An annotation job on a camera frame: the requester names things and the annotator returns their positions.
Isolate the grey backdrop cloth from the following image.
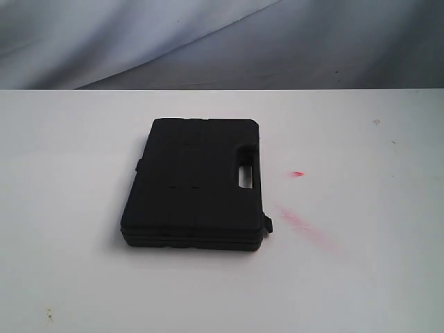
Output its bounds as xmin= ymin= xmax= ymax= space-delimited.
xmin=1 ymin=1 xmax=443 ymax=89

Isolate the black plastic tool case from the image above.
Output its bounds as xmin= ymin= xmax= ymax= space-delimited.
xmin=120 ymin=118 xmax=273 ymax=251

